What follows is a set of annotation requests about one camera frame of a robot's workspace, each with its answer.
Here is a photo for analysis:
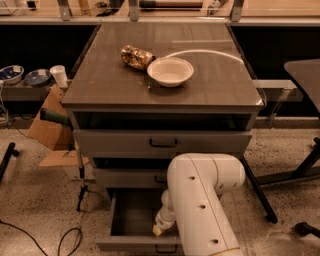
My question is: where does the grey bottom drawer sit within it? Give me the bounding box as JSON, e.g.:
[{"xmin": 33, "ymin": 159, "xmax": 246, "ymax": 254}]
[{"xmin": 96, "ymin": 188, "xmax": 184, "ymax": 256}]

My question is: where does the grey drawer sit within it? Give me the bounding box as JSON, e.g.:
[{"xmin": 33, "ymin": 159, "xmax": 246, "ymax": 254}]
[
  {"xmin": 74, "ymin": 129, "xmax": 252, "ymax": 159},
  {"xmin": 93, "ymin": 168, "xmax": 167, "ymax": 188},
  {"xmin": 96, "ymin": 188, "xmax": 184, "ymax": 256}
]

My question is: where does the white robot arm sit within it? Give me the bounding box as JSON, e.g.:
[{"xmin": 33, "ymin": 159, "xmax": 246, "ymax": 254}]
[{"xmin": 153, "ymin": 153, "xmax": 245, "ymax": 256}]

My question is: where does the grey middle drawer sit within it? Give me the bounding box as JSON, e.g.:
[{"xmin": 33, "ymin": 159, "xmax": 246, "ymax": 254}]
[{"xmin": 93, "ymin": 168, "xmax": 167, "ymax": 188}]

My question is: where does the grey top drawer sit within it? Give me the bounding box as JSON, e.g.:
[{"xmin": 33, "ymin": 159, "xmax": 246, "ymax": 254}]
[{"xmin": 74, "ymin": 129, "xmax": 252, "ymax": 159}]

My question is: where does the grey drawer cabinet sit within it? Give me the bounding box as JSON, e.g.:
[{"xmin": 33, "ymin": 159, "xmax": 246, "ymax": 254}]
[{"xmin": 61, "ymin": 21, "xmax": 266, "ymax": 214}]

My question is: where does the brown cardboard box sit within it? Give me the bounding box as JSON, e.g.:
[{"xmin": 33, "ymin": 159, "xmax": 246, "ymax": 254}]
[{"xmin": 28, "ymin": 85, "xmax": 78, "ymax": 167}]

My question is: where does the black stand leg left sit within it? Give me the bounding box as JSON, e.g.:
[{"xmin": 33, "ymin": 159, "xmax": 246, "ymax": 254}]
[{"xmin": 0, "ymin": 142, "xmax": 20, "ymax": 182}]

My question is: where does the white paper cup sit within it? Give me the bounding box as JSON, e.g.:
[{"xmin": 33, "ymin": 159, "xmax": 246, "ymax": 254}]
[{"xmin": 50, "ymin": 65, "xmax": 67, "ymax": 88}]

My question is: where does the dark blue bowl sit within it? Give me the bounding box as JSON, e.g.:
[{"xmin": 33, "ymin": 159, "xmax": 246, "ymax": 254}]
[{"xmin": 24, "ymin": 69, "xmax": 51, "ymax": 88}]

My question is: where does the blue bowl with white rim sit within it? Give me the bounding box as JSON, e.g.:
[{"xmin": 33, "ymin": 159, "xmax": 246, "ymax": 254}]
[{"xmin": 0, "ymin": 65, "xmax": 24, "ymax": 85}]

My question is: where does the dark side table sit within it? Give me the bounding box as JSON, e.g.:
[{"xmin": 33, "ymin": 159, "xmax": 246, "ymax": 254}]
[{"xmin": 284, "ymin": 59, "xmax": 320, "ymax": 113}]

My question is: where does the black floor cable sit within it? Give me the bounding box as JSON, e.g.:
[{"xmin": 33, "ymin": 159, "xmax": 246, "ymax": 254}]
[{"xmin": 0, "ymin": 219, "xmax": 84, "ymax": 256}]

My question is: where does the green handled tool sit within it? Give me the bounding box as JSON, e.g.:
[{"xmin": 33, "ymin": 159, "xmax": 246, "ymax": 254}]
[{"xmin": 40, "ymin": 108, "xmax": 71, "ymax": 127}]

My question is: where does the grey wall shelf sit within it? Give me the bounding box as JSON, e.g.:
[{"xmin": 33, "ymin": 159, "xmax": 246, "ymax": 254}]
[{"xmin": 1, "ymin": 81, "xmax": 57, "ymax": 102}]

